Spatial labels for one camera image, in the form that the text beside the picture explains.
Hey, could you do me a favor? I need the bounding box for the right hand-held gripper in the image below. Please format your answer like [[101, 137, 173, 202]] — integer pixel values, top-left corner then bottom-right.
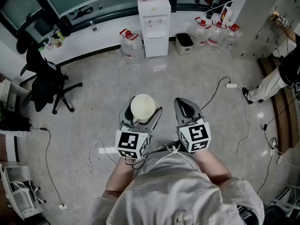
[[173, 97, 212, 154]]

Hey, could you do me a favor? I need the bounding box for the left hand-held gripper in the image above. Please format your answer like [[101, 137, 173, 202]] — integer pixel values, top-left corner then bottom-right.
[[114, 99, 163, 160]]

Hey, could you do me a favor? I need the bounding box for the white cup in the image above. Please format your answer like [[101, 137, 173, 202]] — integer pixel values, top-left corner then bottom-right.
[[130, 94, 156, 124]]

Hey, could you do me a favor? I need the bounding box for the white water dispenser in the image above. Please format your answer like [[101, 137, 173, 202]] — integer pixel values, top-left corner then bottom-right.
[[137, 0, 172, 58]]

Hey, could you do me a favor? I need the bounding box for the person's left forearm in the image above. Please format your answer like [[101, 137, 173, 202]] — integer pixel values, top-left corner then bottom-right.
[[104, 157, 141, 198]]

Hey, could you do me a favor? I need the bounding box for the person's right forearm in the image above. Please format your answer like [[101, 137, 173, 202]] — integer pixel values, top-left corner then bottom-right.
[[194, 148, 234, 187]]

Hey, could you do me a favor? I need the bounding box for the clear red-capped water jug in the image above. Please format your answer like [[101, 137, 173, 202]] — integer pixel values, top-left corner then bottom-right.
[[207, 20, 227, 53], [119, 29, 143, 60], [219, 23, 243, 53], [191, 17, 211, 53]]

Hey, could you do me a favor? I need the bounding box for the person's white shirt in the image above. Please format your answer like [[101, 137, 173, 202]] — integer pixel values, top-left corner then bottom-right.
[[89, 151, 265, 225]]

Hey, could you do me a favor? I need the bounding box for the white window ledge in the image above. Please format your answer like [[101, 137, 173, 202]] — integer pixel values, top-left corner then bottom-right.
[[0, 9, 237, 67]]

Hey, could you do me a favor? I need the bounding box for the brown wooden platform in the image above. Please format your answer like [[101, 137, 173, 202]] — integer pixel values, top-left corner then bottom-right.
[[257, 55, 300, 154]]

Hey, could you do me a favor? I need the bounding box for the black office chair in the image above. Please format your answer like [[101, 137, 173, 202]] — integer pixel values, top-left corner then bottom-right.
[[16, 31, 83, 115]]

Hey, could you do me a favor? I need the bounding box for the black flask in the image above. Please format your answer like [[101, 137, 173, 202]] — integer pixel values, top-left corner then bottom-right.
[[205, 3, 218, 20]]

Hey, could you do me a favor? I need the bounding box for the colourful printed card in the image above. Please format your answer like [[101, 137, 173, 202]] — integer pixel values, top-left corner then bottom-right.
[[219, 5, 233, 24]]

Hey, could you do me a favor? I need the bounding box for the grey locker cabinet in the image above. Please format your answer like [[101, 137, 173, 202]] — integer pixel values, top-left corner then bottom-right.
[[231, 0, 300, 60]]

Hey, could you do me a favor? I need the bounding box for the group of drink bottles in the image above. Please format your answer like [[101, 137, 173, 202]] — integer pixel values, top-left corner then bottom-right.
[[38, 30, 65, 51]]

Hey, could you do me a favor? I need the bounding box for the white shelf cart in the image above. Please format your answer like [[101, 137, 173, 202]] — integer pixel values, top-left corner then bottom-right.
[[0, 165, 46, 220]]

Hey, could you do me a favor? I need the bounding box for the black power strip cable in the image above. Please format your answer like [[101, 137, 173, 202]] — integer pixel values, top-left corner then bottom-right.
[[200, 76, 232, 110]]

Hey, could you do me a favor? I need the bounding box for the thin white dispenser cable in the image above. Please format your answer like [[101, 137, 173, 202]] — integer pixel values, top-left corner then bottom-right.
[[126, 61, 131, 100]]

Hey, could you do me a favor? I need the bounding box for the white drawstring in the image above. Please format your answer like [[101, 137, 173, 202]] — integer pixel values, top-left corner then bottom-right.
[[164, 144, 202, 173]]

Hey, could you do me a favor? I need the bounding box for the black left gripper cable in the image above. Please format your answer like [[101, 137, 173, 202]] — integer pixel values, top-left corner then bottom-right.
[[124, 149, 165, 171]]

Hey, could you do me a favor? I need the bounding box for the white power strip cable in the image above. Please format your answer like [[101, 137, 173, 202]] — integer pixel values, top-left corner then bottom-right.
[[235, 85, 282, 157]]

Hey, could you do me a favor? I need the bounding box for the coiled white floor cable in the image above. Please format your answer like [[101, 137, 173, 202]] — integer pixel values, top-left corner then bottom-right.
[[62, 139, 118, 213]]

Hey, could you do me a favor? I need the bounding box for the black floor cable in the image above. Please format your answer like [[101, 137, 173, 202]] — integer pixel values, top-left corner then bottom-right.
[[30, 127, 65, 206]]

